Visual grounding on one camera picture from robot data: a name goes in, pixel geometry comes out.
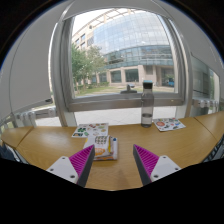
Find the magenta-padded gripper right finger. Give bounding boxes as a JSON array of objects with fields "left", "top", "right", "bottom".
[{"left": 132, "top": 144, "right": 182, "bottom": 187}]

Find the large colourful sticker sheet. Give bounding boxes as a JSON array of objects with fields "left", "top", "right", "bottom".
[{"left": 71, "top": 122, "right": 110, "bottom": 139}]

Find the grey window handle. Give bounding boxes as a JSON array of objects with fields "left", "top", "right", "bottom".
[{"left": 120, "top": 83, "right": 138, "bottom": 95}]

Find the clear drink bottle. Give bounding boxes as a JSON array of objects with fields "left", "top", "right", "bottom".
[{"left": 140, "top": 80, "right": 156, "bottom": 129}]

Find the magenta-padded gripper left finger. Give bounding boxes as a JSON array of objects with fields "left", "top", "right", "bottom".
[{"left": 45, "top": 144, "right": 96, "bottom": 188}]

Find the white power socket row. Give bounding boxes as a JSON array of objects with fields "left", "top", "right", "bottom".
[
  {"left": 15, "top": 110, "right": 37, "bottom": 128},
  {"left": 194, "top": 97, "right": 218, "bottom": 110}
]

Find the white wall socket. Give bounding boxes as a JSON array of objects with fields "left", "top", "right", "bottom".
[{"left": 47, "top": 106, "right": 57, "bottom": 118}]

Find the small colourful sticker sheet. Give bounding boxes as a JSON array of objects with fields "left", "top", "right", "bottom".
[{"left": 152, "top": 117, "right": 187, "bottom": 133}]

